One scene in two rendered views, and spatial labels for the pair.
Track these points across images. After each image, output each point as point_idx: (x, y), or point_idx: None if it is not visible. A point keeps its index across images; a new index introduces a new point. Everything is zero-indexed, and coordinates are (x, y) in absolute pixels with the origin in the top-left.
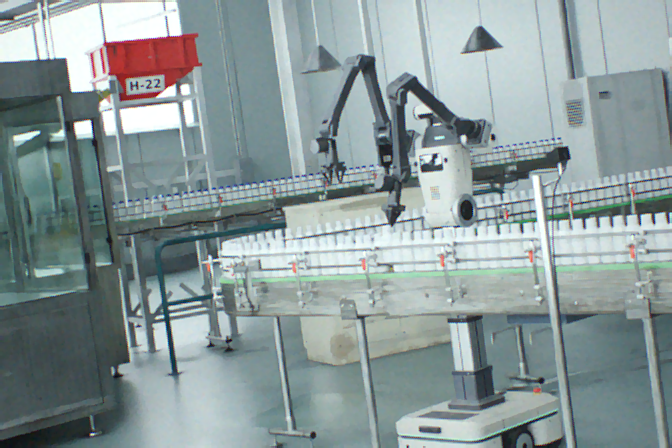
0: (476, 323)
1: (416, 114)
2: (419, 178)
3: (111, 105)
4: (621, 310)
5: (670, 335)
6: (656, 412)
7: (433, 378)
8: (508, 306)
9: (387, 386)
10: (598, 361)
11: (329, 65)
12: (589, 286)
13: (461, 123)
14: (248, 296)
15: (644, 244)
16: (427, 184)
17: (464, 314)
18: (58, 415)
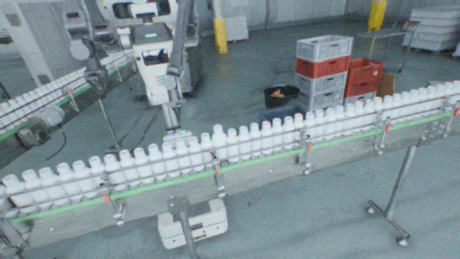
0: None
1: (134, 13)
2: (143, 70)
3: None
4: (415, 144)
5: (126, 108)
6: (402, 183)
7: (45, 162)
8: (340, 160)
9: (20, 178)
10: (121, 128)
11: None
12: (402, 135)
13: (198, 22)
14: (14, 245)
15: (439, 103)
16: (153, 75)
17: (303, 174)
18: None
